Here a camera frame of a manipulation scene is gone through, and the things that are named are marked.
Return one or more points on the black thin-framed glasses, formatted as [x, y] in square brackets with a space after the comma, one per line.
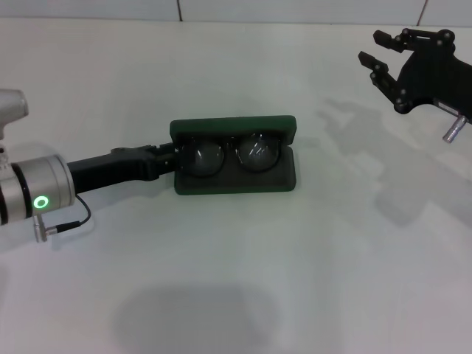
[258, 153]

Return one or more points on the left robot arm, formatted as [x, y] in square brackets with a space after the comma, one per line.
[40, 188]

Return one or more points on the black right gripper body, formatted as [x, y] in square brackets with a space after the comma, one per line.
[431, 73]

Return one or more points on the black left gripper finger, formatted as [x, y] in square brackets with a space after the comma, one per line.
[170, 163]
[162, 149]

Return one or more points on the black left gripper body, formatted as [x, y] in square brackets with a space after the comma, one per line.
[110, 169]

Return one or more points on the green glasses case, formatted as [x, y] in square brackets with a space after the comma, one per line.
[236, 125]

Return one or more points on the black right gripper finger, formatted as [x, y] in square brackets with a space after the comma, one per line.
[385, 38]
[368, 59]

